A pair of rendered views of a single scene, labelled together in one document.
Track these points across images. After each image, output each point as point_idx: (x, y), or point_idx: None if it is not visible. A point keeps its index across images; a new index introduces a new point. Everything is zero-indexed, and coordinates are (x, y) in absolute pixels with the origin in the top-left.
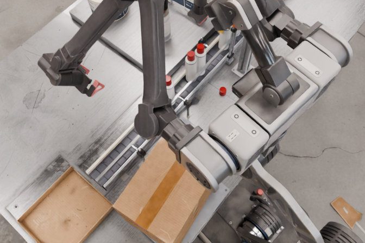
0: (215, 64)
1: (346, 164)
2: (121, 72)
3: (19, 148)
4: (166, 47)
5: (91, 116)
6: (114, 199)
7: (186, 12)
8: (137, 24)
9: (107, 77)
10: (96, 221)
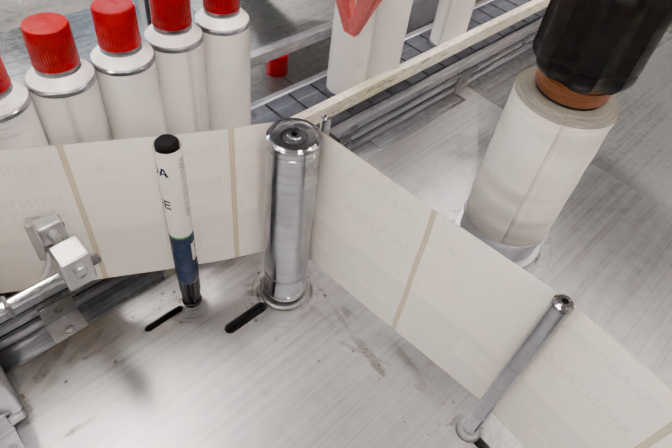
0: (281, 96)
1: None
2: (621, 176)
3: None
4: (472, 182)
5: (656, 88)
6: None
7: (376, 343)
8: (642, 313)
9: (664, 170)
10: None
